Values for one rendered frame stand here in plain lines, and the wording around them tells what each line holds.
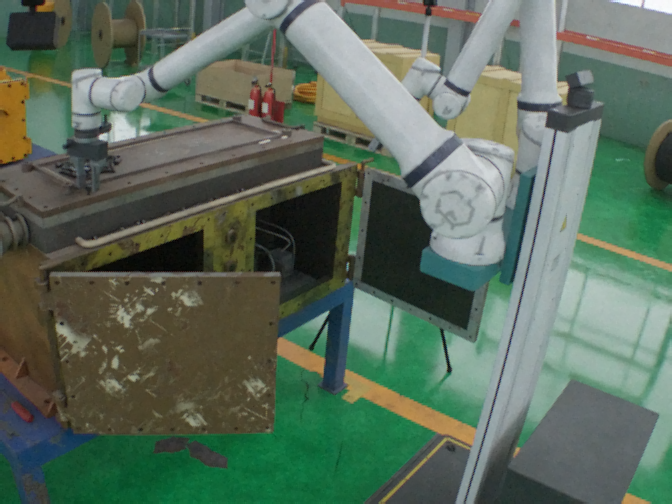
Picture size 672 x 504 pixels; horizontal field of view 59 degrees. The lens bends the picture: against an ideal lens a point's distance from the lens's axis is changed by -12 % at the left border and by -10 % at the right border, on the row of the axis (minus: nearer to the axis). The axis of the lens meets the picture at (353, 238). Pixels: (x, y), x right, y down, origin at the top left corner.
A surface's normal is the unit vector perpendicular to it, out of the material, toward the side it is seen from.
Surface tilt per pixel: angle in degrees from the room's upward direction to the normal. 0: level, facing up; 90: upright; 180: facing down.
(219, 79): 90
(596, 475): 0
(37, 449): 90
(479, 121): 90
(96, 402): 90
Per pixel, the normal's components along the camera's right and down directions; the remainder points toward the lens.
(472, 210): -0.23, 0.41
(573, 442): 0.10, -0.91
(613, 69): -0.57, 0.27
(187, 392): 0.22, 0.41
